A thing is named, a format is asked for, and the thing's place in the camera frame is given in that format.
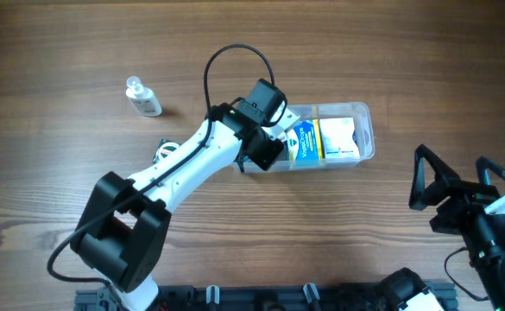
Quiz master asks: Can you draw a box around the blue yellow VapoDrops box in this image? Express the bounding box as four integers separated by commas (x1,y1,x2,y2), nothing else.
287,119,324,161

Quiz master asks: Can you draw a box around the white blue medicine box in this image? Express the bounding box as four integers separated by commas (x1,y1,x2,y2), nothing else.
319,117,360,159

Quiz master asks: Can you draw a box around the dark green square sachet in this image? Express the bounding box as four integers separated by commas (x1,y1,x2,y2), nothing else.
152,138,180,164

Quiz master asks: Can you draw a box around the clear plastic container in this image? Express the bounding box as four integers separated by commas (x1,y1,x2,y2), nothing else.
266,102,375,173

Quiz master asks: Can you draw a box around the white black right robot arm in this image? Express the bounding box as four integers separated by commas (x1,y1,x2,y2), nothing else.
408,144,505,310

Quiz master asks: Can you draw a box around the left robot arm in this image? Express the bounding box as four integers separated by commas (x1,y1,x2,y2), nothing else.
70,79,287,310

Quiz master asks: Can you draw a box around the white lotion bottle clear cap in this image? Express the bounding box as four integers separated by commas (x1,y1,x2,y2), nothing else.
126,76,162,117

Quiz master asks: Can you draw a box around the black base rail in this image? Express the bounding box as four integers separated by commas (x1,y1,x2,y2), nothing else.
73,282,458,311

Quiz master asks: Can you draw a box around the black left camera cable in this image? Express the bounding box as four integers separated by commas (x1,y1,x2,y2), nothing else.
47,42,277,286

